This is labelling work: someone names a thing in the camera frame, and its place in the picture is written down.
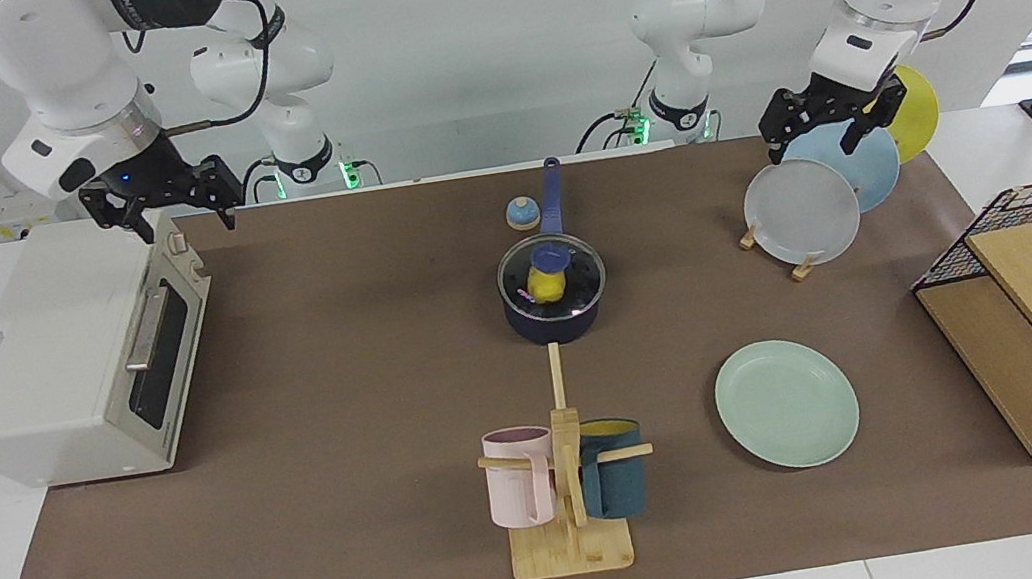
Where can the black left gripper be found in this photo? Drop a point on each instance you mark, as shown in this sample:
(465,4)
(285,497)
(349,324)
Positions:
(819,111)

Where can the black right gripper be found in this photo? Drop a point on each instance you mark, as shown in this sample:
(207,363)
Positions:
(153,184)

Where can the glass lid with blue knob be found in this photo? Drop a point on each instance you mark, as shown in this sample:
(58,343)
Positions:
(549,255)

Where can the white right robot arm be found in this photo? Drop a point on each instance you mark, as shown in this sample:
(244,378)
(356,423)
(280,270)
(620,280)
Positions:
(71,69)

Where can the light blue plate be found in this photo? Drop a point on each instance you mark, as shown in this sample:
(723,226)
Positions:
(875,168)

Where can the grey plate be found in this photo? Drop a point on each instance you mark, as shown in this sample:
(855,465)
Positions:
(800,214)

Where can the yellow plate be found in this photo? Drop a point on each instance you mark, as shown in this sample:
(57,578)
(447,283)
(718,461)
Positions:
(922,116)

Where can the wooden plate rack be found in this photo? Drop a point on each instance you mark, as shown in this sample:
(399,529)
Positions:
(804,270)

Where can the pale green plate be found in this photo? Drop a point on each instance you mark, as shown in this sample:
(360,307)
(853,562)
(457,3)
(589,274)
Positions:
(785,403)

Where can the white power strip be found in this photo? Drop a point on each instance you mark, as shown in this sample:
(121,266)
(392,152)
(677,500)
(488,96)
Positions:
(11,214)

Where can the white toaster oven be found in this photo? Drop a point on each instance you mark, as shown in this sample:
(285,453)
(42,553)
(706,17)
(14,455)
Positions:
(42,366)

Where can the brown wooden cutting board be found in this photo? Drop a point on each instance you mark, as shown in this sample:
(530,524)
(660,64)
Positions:
(1001,363)

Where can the small blue wooden bell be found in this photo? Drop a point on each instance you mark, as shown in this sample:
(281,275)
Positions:
(522,216)

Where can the dark blue saucepan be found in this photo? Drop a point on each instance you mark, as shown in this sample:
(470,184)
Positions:
(557,326)

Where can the brown table mat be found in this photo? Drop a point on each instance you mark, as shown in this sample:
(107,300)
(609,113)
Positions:
(356,514)

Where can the dark teal mug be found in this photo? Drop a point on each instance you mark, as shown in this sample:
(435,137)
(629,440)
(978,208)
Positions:
(619,482)

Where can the pink mug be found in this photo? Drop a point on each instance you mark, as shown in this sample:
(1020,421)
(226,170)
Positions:
(514,492)

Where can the wooden mug rack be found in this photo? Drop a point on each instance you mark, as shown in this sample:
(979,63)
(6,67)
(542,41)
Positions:
(573,549)

